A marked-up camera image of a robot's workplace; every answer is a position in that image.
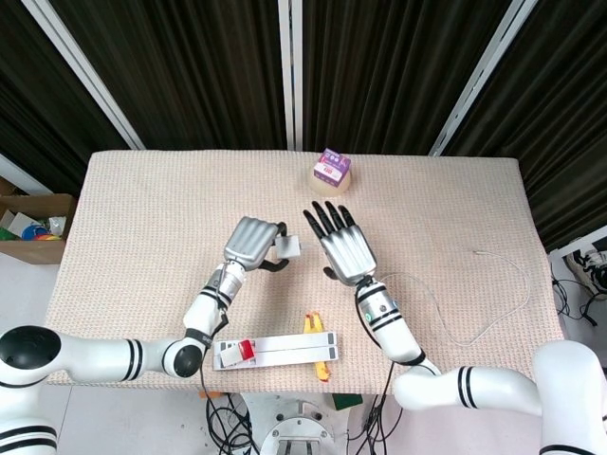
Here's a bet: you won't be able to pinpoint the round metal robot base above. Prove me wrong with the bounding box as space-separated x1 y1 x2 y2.
244 392 350 455

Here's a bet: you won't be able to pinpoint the small white cube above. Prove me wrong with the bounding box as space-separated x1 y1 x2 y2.
274 234 304 260

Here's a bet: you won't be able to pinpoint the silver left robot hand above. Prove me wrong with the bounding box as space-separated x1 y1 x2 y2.
222 215 291 274

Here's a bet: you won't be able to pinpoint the black floor cables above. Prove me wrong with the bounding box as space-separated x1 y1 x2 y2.
196 302 260 455

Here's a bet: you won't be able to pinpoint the cardboard box with clutter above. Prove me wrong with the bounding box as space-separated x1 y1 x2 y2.
0 175 77 265

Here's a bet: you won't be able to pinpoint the green block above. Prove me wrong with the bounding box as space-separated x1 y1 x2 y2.
331 393 364 411

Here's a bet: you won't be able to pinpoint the long white box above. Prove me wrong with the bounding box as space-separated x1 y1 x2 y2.
212 346 340 372
213 331 339 355

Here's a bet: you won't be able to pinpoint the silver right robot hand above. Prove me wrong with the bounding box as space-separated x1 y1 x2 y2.
303 201 378 287

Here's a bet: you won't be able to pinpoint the white cable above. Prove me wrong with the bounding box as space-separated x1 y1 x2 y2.
378 250 531 346

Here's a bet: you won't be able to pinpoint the white frame post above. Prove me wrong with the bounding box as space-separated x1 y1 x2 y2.
21 0 146 152
278 0 304 152
428 0 537 157

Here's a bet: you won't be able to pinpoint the black curtain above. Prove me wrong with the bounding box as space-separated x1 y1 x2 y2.
0 0 607 252

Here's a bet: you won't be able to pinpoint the purple printed small box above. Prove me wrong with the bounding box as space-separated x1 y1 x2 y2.
312 148 353 187

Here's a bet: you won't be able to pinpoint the beige woven table cloth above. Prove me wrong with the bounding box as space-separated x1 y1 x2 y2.
36 150 566 395

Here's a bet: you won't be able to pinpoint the black and white sneaker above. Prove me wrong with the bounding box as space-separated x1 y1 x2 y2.
562 238 607 300

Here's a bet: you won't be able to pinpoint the red and silver packet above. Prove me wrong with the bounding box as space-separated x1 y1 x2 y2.
220 339 257 367

